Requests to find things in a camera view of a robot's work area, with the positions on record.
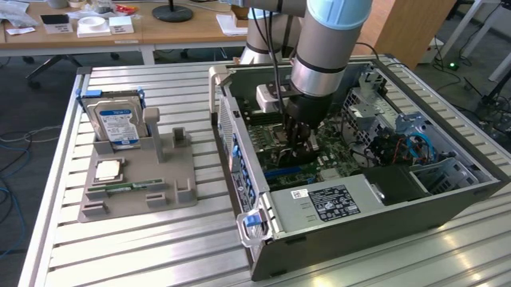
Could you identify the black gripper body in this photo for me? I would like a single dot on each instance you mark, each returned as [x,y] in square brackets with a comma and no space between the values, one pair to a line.
[310,109]

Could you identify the graphics card with black fan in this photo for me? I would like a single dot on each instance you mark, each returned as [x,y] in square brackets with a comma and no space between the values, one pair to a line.
[295,161]

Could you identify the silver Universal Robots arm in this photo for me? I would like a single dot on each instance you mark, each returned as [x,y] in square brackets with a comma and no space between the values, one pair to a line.
[319,45]

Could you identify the CPU socket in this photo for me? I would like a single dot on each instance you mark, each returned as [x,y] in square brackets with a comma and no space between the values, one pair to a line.
[278,134]

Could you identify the green motherboard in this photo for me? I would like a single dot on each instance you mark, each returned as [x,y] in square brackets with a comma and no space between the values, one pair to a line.
[331,146]

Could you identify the black RAM slot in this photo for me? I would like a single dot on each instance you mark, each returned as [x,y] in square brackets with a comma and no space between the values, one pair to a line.
[255,113]
[263,120]

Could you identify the blue expansion slot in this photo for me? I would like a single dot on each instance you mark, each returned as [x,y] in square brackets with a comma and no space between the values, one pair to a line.
[283,171]

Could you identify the silver metal drive cage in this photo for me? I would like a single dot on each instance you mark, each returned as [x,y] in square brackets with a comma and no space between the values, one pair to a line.
[364,119]

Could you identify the grey power supply unit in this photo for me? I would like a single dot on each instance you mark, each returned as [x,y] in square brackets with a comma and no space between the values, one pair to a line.
[319,203]

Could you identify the black plastic shroud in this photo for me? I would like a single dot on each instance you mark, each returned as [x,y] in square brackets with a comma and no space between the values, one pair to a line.
[395,182]

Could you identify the blue case latch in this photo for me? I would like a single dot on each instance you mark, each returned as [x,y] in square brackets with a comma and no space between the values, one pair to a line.
[251,222]

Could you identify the white paper stack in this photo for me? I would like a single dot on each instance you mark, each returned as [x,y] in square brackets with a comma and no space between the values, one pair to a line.
[230,27]

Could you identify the wooden cabinet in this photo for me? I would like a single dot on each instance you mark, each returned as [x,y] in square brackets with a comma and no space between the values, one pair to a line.
[399,30]

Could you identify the open grey PC case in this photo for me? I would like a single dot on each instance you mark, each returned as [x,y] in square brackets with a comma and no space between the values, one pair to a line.
[359,239]

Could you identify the silver disk bay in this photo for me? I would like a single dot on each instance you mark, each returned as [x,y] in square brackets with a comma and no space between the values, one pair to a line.
[451,176]

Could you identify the grey parts rack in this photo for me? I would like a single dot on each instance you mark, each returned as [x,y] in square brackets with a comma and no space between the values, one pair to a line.
[135,167]

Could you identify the wooden desk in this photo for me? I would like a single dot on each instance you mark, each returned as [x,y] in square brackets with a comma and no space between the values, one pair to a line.
[179,30]

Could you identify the hard disk in blue caddy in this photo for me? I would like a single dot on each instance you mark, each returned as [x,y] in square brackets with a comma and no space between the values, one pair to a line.
[115,125]

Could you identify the loose green RAM stick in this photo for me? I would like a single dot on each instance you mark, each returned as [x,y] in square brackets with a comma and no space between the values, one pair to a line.
[119,188]

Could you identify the black round lamp base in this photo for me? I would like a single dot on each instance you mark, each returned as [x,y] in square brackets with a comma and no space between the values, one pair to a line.
[172,13]

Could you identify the CPU chip with metal lid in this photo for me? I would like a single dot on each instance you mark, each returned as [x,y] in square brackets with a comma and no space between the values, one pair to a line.
[107,171]

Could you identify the white labelled box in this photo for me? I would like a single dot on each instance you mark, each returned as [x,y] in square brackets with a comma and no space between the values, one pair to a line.
[120,25]

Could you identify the red packet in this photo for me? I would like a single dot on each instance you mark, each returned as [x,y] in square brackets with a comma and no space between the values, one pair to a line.
[126,9]

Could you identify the flat white box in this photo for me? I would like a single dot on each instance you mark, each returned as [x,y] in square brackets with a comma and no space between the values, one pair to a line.
[94,33]

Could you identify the white tape roll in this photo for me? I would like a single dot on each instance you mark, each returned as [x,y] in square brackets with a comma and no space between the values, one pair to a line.
[91,22]

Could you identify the black office chair base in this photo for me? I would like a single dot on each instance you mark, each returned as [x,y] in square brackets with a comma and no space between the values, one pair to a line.
[52,64]

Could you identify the black box on white stand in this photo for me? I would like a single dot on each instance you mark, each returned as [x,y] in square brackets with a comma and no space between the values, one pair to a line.
[55,19]

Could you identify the white card with red print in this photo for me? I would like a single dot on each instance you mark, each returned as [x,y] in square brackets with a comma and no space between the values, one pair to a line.
[20,30]

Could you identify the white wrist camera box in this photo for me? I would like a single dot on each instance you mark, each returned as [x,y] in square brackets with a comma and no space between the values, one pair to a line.
[267,100]

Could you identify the white table frame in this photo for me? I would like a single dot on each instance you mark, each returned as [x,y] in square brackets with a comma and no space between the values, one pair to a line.
[471,30]

